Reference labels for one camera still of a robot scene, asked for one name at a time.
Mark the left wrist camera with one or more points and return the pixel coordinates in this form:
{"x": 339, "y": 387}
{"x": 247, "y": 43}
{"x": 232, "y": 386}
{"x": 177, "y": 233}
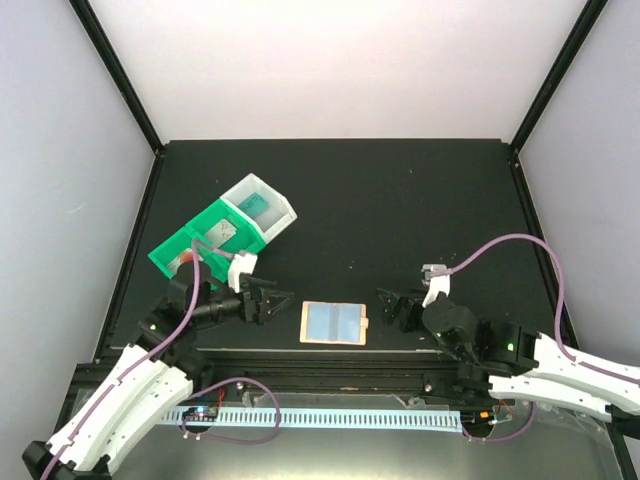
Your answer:
{"x": 243, "y": 262}

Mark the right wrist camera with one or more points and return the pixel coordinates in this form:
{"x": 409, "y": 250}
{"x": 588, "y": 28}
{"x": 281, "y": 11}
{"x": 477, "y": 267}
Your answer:
{"x": 437, "y": 280}

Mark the right black frame post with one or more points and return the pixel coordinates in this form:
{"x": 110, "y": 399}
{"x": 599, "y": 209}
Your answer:
{"x": 572, "y": 45}

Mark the green bin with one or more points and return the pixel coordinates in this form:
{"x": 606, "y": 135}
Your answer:
{"x": 218, "y": 263}
{"x": 248, "y": 238}

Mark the controller board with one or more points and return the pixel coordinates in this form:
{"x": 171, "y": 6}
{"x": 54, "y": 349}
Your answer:
{"x": 477, "y": 418}
{"x": 200, "y": 414}

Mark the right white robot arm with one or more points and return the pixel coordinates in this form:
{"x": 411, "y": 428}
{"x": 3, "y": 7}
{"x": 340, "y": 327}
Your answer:
{"x": 494, "y": 360}

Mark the green bin near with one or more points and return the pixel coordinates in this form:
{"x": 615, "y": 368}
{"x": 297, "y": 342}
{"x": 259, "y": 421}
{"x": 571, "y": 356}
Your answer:
{"x": 218, "y": 263}

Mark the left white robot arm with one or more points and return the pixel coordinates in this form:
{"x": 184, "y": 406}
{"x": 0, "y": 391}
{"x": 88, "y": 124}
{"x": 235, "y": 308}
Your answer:
{"x": 154, "y": 374}

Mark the white translucent bin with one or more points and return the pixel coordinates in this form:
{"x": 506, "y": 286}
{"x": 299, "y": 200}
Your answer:
{"x": 267, "y": 210}

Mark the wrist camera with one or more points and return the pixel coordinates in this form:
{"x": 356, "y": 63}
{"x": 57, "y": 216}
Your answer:
{"x": 437, "y": 280}
{"x": 243, "y": 262}

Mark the white slotted cable duct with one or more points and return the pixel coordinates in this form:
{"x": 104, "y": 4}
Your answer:
{"x": 324, "y": 418}

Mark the floral card in bin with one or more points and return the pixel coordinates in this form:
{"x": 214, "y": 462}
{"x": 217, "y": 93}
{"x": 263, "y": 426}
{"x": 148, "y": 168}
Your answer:
{"x": 220, "y": 233}

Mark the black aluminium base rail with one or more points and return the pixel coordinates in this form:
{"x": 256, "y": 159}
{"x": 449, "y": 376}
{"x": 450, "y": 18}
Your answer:
{"x": 330, "y": 372}

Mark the right controller board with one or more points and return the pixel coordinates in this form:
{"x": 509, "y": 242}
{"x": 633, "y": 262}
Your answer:
{"x": 477, "y": 418}

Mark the black frame post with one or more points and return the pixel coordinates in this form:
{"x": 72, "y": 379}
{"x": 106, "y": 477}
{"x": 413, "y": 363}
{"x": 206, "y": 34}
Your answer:
{"x": 572, "y": 45}
{"x": 102, "y": 45}

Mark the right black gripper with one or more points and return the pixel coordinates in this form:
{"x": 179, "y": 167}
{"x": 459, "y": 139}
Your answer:
{"x": 410, "y": 303}

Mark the tan card holder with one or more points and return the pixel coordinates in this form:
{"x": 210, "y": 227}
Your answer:
{"x": 333, "y": 323}

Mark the left controller board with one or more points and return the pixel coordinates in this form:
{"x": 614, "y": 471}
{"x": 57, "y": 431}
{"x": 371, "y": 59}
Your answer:
{"x": 200, "y": 414}

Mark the red dot card in bin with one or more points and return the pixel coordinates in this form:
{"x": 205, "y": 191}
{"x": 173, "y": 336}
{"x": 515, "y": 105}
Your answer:
{"x": 184, "y": 257}

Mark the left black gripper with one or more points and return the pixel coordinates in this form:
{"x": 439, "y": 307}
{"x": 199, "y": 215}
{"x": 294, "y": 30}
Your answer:
{"x": 249, "y": 312}

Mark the green bin middle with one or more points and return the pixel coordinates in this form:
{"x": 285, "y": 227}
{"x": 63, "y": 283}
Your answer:
{"x": 248, "y": 238}

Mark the left black frame post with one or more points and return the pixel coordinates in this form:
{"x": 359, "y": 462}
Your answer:
{"x": 102, "y": 45}

